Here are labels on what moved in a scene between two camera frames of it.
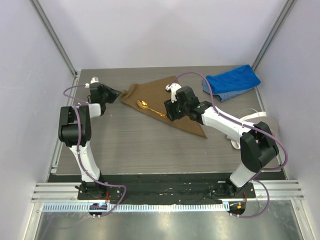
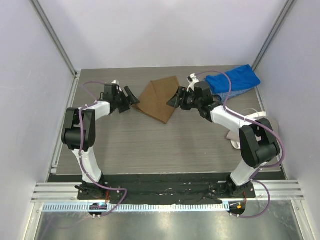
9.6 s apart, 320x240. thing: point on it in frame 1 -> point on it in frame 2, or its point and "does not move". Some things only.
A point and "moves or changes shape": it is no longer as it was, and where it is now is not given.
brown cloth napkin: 155,95 moves or changes shape
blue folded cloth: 242,77 does not move
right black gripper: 171,112 -> 181,92
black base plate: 158,189 does not move
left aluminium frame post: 53,35 does not move
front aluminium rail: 269,190 does not move
